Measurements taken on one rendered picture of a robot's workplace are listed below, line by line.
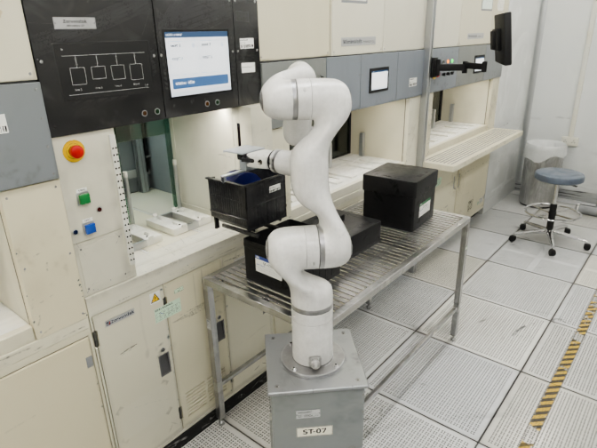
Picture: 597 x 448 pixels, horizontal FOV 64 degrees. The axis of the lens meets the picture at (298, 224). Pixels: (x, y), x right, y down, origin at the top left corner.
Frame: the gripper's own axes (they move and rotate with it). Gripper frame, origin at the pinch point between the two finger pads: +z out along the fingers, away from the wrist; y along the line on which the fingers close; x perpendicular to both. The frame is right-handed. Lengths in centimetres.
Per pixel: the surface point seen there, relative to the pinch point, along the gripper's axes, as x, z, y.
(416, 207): -37, -31, 80
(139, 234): -35, 42, -23
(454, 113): -27, 51, 309
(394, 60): 27, 16, 135
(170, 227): -35, 39, -11
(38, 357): -51, 14, -80
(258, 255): -36.7, -9.5, -5.3
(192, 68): 30.7, 15.0, -9.1
